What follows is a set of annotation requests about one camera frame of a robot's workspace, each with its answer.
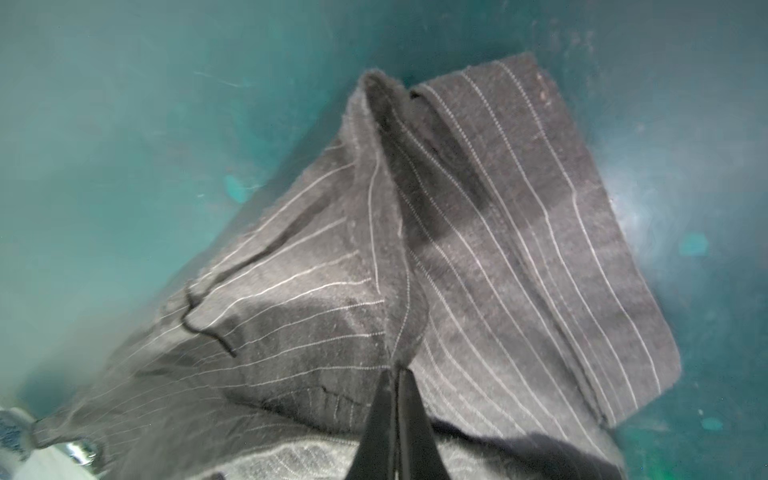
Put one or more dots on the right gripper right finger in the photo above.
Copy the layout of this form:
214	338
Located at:
419	457

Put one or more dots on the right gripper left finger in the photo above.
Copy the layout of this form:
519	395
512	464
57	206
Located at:
375	457

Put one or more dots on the dark grey pinstripe shirt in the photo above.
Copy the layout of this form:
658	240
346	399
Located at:
458	229

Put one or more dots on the small metal clamp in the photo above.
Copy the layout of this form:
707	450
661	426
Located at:
82	453

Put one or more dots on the blue white ceramic bowl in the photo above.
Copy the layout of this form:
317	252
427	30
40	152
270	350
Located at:
17	442

